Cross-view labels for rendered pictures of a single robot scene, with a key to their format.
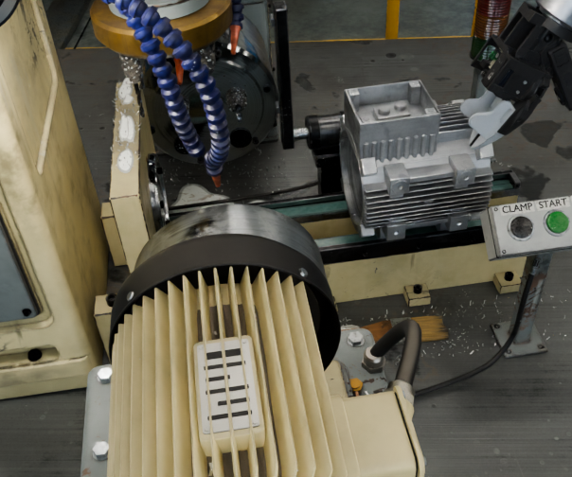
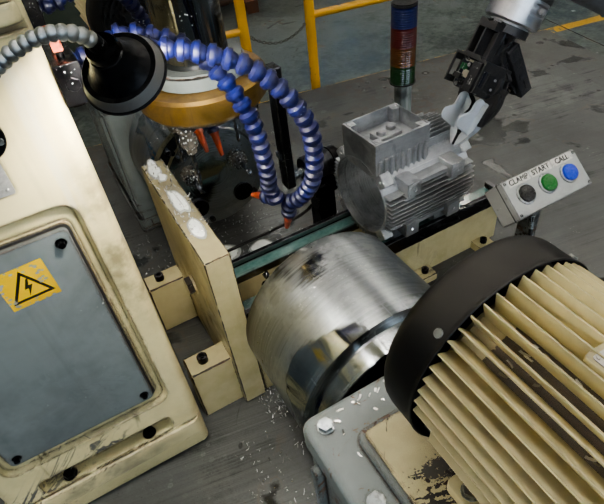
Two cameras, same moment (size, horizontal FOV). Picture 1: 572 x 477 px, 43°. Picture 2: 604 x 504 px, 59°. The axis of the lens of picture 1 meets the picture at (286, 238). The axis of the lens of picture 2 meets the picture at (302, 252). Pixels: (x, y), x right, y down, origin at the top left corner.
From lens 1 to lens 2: 0.34 m
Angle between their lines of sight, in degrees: 14
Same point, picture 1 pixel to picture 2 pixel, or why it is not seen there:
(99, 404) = (339, 455)
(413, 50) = (314, 98)
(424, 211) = (429, 205)
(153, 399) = (573, 431)
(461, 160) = (450, 156)
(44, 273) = (157, 353)
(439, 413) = not seen: hidden behind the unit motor
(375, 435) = not seen: outside the picture
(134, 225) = (226, 283)
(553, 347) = not seen: hidden behind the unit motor
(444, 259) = (439, 241)
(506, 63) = (484, 67)
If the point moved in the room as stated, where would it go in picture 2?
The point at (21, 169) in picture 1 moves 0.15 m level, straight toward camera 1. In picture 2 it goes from (129, 259) to (211, 320)
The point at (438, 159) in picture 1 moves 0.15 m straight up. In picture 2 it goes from (431, 161) to (437, 83)
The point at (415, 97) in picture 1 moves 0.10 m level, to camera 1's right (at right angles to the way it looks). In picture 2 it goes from (396, 117) to (441, 103)
